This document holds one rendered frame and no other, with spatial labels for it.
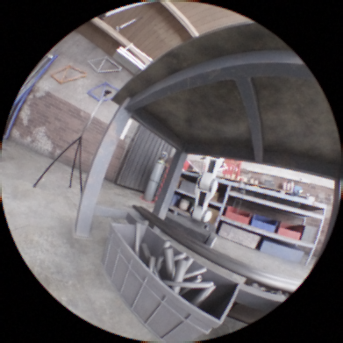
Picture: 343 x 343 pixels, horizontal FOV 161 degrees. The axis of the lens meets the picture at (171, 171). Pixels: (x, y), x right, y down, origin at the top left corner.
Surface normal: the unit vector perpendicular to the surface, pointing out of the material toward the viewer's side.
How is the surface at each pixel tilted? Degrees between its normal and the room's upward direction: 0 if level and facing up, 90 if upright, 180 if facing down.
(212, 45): 180
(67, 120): 90
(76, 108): 90
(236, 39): 180
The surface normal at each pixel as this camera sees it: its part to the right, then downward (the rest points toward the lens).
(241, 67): -0.35, 0.93
